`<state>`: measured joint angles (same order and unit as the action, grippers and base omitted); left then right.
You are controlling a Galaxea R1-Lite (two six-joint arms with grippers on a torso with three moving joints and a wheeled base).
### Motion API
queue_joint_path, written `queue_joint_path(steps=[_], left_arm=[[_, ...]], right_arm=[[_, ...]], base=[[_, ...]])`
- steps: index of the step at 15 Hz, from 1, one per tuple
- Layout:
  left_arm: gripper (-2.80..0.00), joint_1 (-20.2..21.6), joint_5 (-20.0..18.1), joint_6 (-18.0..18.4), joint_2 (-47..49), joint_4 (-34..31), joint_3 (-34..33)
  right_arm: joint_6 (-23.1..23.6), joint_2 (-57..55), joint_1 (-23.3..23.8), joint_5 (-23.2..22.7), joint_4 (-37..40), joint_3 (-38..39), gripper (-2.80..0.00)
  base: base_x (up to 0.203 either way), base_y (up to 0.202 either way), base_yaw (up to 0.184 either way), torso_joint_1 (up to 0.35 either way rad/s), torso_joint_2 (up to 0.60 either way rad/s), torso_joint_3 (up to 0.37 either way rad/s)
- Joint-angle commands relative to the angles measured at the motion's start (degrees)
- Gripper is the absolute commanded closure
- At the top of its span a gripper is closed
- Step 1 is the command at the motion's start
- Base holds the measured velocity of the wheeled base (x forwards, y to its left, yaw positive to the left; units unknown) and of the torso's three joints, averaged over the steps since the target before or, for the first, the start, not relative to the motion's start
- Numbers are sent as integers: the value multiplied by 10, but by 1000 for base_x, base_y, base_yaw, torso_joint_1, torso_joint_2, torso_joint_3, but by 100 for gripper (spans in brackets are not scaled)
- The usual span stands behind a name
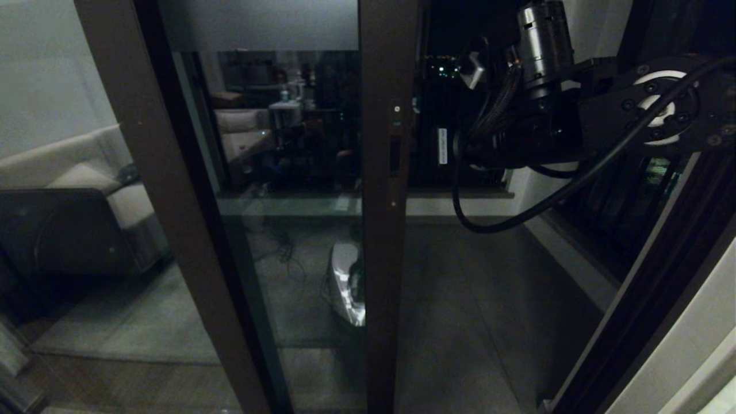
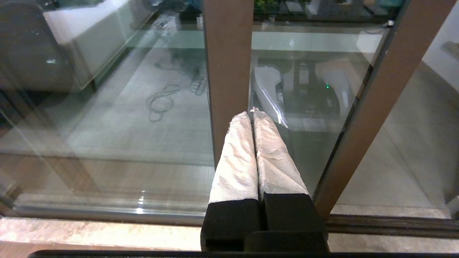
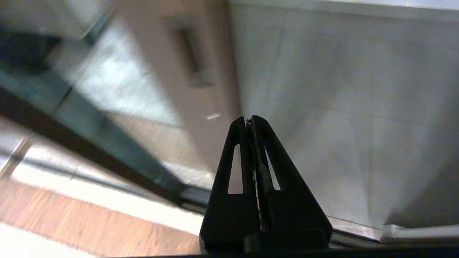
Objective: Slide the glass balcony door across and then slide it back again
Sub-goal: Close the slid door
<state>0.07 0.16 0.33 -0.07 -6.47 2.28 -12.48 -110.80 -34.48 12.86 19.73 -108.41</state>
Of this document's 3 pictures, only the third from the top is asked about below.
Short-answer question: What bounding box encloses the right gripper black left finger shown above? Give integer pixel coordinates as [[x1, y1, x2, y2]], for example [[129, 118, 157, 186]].
[[199, 116, 261, 251]]

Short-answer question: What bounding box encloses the brown framed sliding glass door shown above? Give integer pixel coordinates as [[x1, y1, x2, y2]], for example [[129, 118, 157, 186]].
[[0, 0, 241, 206]]

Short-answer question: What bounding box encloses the recessed metal door handle plate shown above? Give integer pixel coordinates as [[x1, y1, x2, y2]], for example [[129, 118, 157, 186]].
[[174, 25, 217, 88]]

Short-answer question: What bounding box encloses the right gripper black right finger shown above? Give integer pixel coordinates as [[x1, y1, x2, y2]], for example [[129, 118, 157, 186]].
[[247, 115, 333, 234]]

